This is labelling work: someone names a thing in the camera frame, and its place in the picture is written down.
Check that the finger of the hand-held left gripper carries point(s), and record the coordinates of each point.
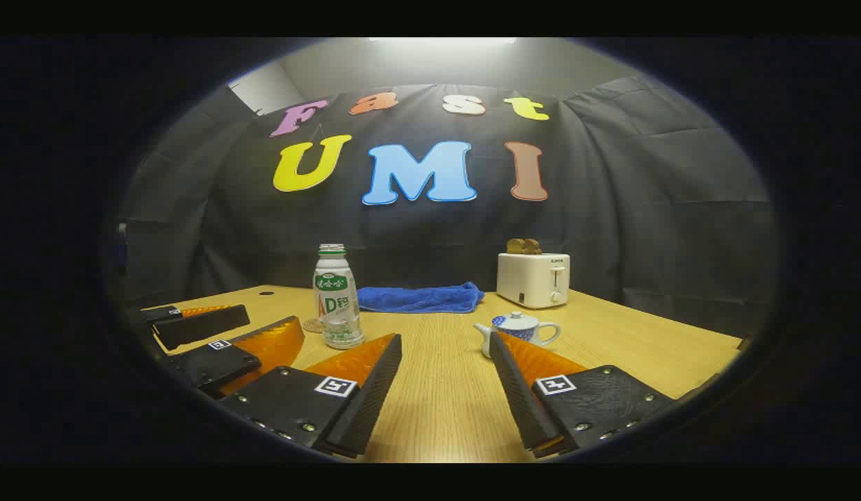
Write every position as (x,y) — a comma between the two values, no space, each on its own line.
(215,365)
(201,325)

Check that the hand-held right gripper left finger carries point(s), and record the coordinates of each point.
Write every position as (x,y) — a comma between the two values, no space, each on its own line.
(368,396)

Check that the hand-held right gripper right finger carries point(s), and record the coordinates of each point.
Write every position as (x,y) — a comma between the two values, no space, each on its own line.
(521,396)

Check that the white blue-patterned teacup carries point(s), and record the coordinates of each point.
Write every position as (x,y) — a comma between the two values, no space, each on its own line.
(545,335)

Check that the round brown coaster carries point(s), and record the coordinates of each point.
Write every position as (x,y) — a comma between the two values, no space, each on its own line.
(311,325)

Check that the white water bottle green label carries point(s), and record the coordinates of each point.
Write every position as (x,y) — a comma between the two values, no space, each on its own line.
(333,306)

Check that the blue towel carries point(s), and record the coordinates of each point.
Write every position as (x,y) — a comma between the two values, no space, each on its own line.
(416,299)

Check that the white toaster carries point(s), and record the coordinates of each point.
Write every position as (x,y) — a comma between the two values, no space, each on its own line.
(531,282)

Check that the brown toast slice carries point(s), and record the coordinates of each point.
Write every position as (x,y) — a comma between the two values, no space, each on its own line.
(515,246)
(533,247)

